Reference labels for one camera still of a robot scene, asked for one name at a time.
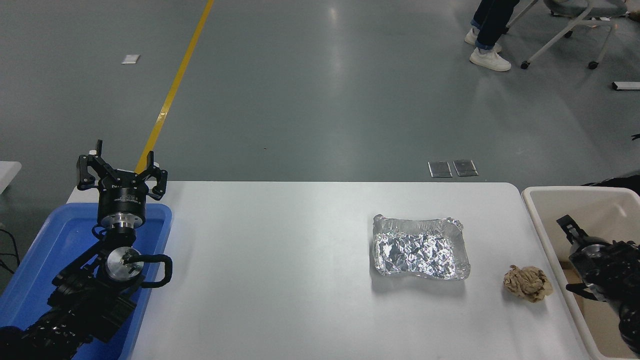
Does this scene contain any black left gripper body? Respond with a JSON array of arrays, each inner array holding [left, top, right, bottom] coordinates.
[[97, 175, 149, 217]]

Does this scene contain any foil tray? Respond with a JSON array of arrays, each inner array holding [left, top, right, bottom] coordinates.
[[372, 214, 471, 281]]

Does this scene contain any blue plastic tray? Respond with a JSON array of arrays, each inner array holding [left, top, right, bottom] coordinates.
[[0, 202, 173, 360]]

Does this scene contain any small white side table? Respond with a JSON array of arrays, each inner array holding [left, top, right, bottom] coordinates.
[[0, 161, 23, 195]]

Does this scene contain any person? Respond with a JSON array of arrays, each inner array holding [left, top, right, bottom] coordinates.
[[465, 0, 521, 72]]

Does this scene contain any crumpled tan paper ball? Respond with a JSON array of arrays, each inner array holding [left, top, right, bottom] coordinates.
[[503, 265, 554, 303]]

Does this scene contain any large pale bin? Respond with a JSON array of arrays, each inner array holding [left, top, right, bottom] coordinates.
[[521, 186, 640, 360]]

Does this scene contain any grey wheeled office chair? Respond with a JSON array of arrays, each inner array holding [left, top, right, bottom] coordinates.
[[505, 0, 628, 70]]

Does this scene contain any black cable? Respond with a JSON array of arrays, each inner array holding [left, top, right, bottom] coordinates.
[[0, 227, 21, 276]]

